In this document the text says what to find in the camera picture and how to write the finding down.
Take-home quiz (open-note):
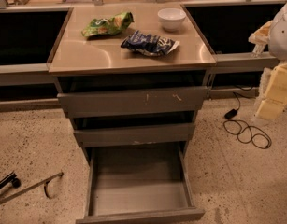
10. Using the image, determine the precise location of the metal rod with hook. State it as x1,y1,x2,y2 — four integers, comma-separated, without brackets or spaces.
0,172,64,205

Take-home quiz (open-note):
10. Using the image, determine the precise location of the grey drawer cabinet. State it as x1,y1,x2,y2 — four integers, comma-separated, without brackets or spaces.
49,4,215,224

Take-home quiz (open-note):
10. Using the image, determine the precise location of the open bottom grey drawer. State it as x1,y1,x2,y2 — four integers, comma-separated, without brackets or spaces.
76,143,205,224

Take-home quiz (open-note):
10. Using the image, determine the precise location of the grey shelf unit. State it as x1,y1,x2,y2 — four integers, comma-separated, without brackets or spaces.
184,0,285,99
0,7,72,105

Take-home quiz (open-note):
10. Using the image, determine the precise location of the left grey shelf unit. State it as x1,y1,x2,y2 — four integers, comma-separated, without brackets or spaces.
0,7,72,105

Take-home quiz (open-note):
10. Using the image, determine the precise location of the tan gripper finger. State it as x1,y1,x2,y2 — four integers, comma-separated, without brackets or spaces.
254,62,287,120
248,21,272,54

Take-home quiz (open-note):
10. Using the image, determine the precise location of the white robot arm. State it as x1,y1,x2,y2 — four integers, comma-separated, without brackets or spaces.
248,3,287,120

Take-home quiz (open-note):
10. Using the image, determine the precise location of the black power adapter with cable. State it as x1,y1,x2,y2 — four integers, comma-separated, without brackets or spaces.
222,91,272,150

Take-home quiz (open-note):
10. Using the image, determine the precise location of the top grey drawer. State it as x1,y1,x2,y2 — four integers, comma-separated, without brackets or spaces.
58,86,207,118

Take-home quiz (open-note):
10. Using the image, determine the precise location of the green chip bag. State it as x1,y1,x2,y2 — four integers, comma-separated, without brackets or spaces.
81,12,134,37

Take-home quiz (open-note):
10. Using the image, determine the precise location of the black caster wheel leg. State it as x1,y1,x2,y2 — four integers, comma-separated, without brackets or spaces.
0,172,21,189

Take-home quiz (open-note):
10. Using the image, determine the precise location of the white bowl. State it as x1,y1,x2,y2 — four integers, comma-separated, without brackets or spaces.
158,8,186,32

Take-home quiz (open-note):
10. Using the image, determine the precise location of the blue chip bag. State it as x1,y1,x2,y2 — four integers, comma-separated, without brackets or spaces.
121,30,179,57

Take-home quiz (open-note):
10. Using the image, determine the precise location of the right grey shelf unit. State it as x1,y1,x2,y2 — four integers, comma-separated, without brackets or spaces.
184,0,285,99

